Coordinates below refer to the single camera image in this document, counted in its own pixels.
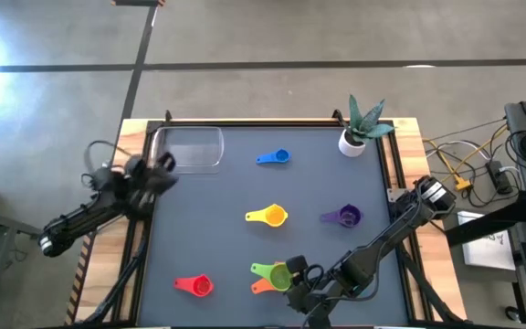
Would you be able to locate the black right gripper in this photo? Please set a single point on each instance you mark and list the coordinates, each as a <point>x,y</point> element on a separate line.
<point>306,294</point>

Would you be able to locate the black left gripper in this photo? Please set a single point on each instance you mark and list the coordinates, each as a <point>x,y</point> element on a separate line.
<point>149,187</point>

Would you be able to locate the green plastic measuring cup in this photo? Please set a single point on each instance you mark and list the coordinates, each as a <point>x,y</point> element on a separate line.
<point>279,276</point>

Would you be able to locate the orange plastic measuring cup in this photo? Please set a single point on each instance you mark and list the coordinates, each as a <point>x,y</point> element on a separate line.
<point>260,287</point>

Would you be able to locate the yellow plastic measuring cup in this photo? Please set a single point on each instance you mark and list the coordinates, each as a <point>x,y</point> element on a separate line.
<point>274,215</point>

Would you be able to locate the purple plastic measuring cup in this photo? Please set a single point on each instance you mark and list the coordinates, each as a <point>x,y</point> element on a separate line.
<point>349,215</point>

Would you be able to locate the red plastic measuring cup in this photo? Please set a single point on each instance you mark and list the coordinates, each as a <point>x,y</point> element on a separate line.
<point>201,286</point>

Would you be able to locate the blue plastic measuring cup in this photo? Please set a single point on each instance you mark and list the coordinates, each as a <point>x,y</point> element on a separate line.
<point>281,156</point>

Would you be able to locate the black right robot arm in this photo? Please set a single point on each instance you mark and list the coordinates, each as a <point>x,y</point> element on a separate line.
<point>372,251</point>

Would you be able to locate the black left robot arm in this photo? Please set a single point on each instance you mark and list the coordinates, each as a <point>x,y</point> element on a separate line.
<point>80,219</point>

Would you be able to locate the clear plastic container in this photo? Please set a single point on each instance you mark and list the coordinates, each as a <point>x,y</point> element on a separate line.
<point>190,148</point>

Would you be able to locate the potted plant in white pot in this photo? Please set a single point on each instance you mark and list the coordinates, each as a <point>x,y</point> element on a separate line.
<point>352,146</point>

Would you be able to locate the white paper sheet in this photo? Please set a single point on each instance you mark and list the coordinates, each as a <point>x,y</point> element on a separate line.
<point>487,251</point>

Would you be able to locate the black support beam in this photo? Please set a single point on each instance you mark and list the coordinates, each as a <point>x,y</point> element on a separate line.
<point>487,224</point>

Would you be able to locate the black caster wheel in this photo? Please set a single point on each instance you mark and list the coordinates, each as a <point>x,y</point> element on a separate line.
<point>512,314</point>

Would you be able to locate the black power strip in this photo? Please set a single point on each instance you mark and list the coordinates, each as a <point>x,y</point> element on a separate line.
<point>499,178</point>

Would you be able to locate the black metal table frame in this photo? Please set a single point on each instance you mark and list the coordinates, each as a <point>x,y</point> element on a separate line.
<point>267,122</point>

